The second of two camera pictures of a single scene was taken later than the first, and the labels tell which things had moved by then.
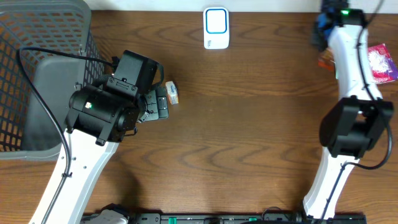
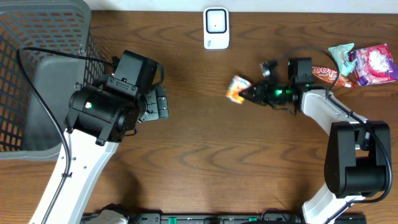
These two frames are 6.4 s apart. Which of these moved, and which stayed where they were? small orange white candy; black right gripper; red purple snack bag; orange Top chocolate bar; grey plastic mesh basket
Moved: orange Top chocolate bar; black right gripper; small orange white candy
Stayed: grey plastic mesh basket; red purple snack bag
